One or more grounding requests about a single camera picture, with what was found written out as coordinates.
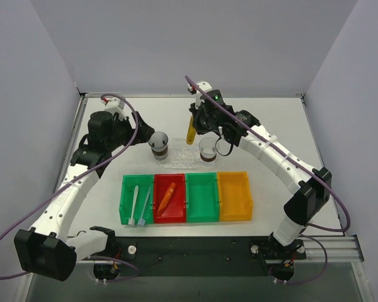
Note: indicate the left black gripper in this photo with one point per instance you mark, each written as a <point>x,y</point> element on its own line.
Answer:
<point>135,128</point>

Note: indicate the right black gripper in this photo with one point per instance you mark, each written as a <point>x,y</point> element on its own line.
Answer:
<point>198,115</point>

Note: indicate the yellow toothpaste tube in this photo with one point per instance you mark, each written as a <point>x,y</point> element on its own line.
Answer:
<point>191,133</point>

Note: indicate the clear plastic cup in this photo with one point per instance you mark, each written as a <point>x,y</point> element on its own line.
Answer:
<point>207,148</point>

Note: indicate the dark smoky plastic cup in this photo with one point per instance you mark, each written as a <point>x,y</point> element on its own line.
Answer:
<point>158,143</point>

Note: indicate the orange toothpaste tube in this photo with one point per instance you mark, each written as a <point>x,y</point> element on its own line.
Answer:
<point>166,198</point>

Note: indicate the light blue toothbrush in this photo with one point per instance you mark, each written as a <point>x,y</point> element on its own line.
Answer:
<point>142,219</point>

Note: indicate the clear textured holder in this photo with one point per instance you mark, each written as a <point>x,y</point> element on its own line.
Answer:
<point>182,155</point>

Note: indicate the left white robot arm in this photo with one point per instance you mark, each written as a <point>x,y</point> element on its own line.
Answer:
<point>45,248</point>

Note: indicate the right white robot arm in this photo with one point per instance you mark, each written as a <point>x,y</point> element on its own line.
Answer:
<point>308,185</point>

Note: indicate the clear textured oval tray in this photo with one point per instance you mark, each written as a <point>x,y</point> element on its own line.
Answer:
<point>204,165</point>

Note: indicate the white toothbrush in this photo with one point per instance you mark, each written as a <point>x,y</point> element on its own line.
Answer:
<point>131,221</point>

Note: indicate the left green bin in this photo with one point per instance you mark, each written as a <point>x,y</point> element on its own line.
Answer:
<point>144,181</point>

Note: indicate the green bin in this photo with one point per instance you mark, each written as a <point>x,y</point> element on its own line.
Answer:
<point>144,181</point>
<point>202,198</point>

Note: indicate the right green bin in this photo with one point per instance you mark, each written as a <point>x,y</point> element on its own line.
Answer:
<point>202,198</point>

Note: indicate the yellow bin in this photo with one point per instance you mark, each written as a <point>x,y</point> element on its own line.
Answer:
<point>235,198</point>

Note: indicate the red bin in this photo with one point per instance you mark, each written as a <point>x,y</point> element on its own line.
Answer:
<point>175,211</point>

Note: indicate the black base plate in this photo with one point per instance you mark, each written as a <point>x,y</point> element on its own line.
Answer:
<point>193,266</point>

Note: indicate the aluminium frame rail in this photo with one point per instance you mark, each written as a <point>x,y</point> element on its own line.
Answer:
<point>334,248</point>

